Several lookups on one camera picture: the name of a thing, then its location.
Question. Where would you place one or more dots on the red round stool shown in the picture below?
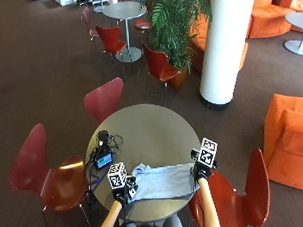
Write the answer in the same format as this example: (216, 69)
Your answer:
(142, 25)

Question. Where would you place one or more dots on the light blue cloth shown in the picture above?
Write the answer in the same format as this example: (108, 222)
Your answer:
(164, 181)

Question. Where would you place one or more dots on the white marker cube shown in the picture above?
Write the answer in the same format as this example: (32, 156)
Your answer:
(117, 175)
(207, 153)

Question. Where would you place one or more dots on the orange plant pot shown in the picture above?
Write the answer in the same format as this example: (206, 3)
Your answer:
(178, 78)

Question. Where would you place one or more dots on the black camera device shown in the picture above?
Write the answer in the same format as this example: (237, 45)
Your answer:
(103, 137)

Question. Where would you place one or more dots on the orange sofa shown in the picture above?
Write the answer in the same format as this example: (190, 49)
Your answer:
(273, 14)

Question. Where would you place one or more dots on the black device with blue screen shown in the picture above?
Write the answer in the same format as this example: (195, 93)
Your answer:
(103, 160)

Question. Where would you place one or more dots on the round grey pedestal table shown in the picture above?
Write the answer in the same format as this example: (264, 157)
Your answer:
(300, 25)
(125, 11)

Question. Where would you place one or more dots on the orange armchair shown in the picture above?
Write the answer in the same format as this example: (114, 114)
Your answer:
(289, 145)

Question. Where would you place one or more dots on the green potted palm plant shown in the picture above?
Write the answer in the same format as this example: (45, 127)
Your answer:
(176, 24)

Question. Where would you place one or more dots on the the person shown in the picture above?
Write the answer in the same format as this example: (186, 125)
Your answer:
(170, 224)

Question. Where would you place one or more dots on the white round column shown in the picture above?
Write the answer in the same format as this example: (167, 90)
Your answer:
(227, 47)

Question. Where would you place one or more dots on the person's left hand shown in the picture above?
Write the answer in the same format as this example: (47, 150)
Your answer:
(122, 193)

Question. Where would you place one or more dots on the red wooden chair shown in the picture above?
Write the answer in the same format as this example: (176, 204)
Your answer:
(110, 39)
(158, 66)
(55, 178)
(238, 200)
(87, 22)
(104, 99)

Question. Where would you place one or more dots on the person's right hand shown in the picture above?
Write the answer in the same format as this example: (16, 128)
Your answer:
(203, 171)

